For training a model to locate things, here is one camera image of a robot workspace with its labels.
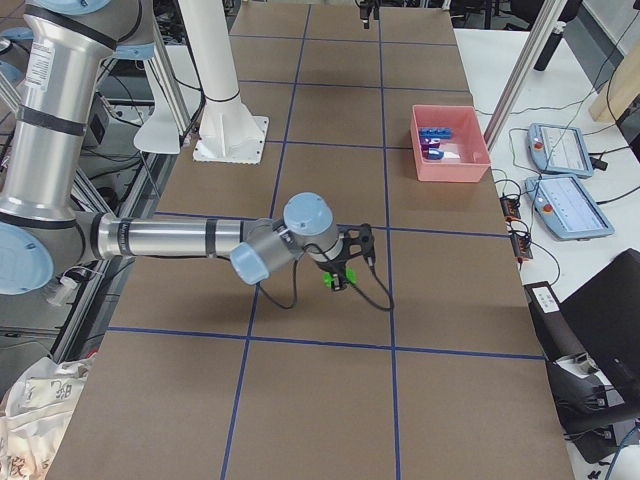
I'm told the long blue toy block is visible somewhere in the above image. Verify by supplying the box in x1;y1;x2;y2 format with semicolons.
418;127;453;140

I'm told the purple curved toy block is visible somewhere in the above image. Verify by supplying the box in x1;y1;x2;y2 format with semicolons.
419;137;441;151

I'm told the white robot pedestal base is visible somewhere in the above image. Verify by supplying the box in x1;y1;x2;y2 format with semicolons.
179;0;269;164

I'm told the pink plastic box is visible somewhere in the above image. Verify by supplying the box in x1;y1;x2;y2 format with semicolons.
410;105;491;183

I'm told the aluminium frame post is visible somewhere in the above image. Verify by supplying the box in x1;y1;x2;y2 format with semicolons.
484;0;582;150

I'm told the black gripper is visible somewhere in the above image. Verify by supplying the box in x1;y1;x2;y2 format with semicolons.
355;0;378;29
319;223;375;292

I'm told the black office chair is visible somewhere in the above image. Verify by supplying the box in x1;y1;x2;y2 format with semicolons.
524;249;639;463

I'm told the upper teach pendant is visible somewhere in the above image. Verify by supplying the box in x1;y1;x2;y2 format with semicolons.
527;123;594;178

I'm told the lower teach pendant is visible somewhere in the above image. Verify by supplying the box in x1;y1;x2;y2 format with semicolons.
525;174;615;241

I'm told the green toy block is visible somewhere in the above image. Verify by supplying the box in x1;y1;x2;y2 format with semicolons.
323;267;357;291

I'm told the white printed bag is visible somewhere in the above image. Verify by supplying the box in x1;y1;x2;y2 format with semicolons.
1;356;95;479

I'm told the small blue toy block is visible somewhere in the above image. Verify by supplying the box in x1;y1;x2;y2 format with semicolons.
423;148;445;161

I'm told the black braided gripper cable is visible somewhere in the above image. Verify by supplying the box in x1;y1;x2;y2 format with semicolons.
256;243;395;312

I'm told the orange black usb hub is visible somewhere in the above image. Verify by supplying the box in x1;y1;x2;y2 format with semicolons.
499;196;521;221

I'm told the teach pendant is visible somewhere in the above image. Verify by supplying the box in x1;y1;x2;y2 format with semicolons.
525;174;615;241
527;123;594;178

